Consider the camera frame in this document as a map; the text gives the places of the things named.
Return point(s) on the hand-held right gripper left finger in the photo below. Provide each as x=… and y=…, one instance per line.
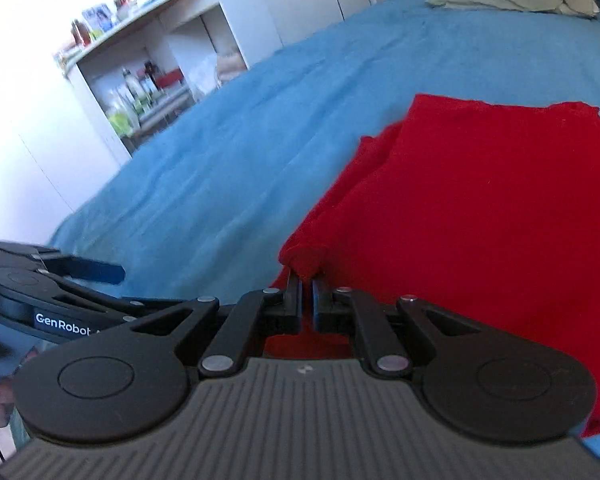
x=293, y=305

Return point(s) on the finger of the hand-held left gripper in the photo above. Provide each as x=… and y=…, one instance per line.
x=95, y=301
x=100, y=274

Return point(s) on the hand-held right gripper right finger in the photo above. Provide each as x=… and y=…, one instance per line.
x=321, y=305

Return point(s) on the red knit sweater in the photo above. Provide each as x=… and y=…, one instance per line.
x=455, y=210

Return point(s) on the blue bed sheet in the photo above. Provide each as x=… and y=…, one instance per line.
x=230, y=160

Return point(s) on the red box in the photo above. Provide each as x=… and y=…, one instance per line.
x=170, y=80

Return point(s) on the white shelf unit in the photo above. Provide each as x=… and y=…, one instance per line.
x=250, y=15

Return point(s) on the white wardrobe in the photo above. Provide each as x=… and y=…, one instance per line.
x=305, y=0

